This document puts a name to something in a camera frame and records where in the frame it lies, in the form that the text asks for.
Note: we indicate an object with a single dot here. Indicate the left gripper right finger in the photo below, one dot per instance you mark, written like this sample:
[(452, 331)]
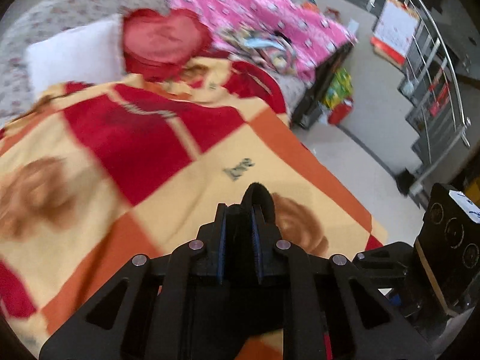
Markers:
[(325, 308)]

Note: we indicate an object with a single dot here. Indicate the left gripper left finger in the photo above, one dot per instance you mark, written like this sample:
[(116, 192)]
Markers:
[(141, 312)]

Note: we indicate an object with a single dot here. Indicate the black pants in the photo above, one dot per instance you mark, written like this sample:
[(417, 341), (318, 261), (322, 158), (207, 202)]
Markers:
[(250, 281)]

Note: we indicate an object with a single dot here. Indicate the orange red patchwork blanket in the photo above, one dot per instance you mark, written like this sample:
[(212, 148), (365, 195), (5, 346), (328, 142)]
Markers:
[(94, 174)]

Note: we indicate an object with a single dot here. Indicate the metal stair railing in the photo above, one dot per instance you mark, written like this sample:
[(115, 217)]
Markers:
[(430, 83)]

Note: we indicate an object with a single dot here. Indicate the red bag under bed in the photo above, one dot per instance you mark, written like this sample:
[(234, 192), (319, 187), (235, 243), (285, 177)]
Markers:
[(341, 111)]

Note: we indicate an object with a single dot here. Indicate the green yellow bag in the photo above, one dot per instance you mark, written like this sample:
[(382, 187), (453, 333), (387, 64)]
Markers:
[(339, 89)]

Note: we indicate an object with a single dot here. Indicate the red white sign board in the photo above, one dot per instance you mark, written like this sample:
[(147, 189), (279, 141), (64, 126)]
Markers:
[(394, 32)]

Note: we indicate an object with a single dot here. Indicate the red heart cushion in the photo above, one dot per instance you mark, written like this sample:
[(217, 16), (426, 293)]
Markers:
[(158, 46)]

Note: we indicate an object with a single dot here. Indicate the white pillow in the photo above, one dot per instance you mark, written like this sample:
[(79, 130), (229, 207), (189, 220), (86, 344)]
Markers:
[(92, 53)]

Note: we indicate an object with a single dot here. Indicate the pink patterned quilt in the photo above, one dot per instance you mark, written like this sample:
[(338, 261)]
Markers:
[(313, 36)]

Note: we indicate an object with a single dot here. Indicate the colourful crumpled cloth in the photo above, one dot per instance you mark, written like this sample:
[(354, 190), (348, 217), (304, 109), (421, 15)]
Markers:
[(268, 50)]

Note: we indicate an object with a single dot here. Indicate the grey floral quilt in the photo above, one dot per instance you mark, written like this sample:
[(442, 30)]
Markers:
[(51, 17)]

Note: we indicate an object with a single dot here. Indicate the dark wooden bed frame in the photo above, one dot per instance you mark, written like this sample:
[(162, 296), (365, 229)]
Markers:
[(308, 109)]

